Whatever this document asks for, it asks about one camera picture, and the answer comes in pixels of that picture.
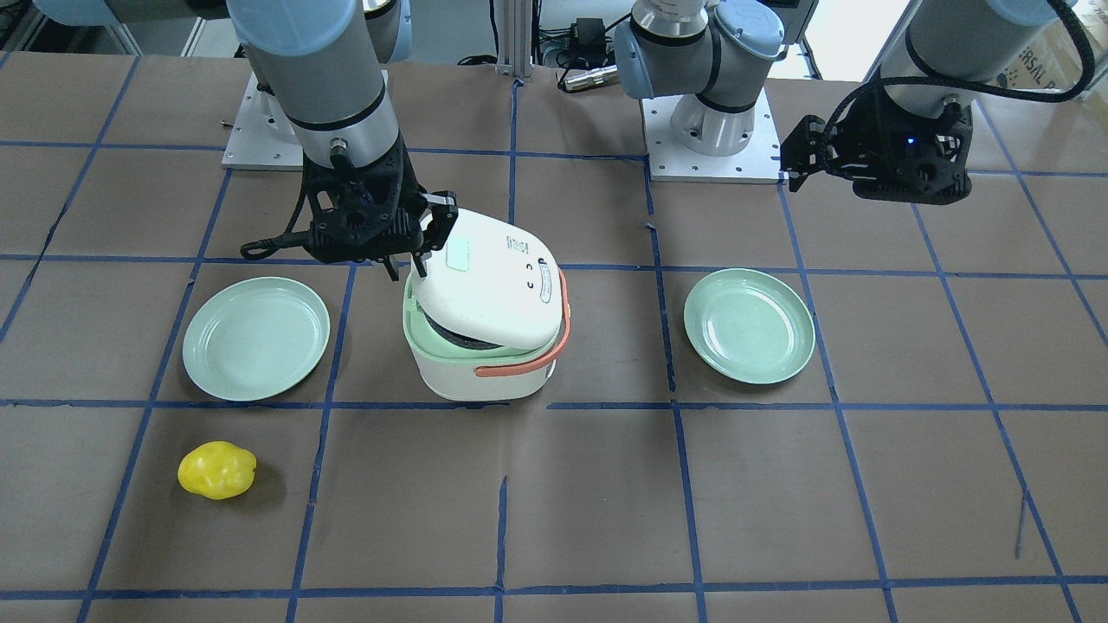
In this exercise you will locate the green plate near left arm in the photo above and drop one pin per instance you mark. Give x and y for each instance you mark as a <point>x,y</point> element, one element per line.
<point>749,326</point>

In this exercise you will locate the black power adapter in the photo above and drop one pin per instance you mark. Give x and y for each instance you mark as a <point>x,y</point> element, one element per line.
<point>588,32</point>

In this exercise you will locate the yellow bell pepper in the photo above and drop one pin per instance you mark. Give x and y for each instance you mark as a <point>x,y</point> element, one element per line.
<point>217,470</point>

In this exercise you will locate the green plate near right arm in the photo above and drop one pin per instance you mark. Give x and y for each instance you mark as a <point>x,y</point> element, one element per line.
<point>256,339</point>

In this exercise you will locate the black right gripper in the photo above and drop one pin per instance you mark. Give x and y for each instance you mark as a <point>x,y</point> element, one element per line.
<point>403,183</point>

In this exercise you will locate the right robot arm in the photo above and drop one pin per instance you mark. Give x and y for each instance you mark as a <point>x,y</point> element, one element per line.
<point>316,58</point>

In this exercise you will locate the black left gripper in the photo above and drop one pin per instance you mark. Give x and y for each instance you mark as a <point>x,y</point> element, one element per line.
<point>859,131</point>

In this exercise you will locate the aluminium frame post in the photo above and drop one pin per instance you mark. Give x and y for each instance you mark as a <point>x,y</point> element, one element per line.
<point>515,23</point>

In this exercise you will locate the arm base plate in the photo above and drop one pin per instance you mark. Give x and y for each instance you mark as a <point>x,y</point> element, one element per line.
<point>690,143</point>
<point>261,138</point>

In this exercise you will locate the white rice cooker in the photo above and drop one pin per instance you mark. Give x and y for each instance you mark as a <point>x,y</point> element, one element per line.
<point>488,317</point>

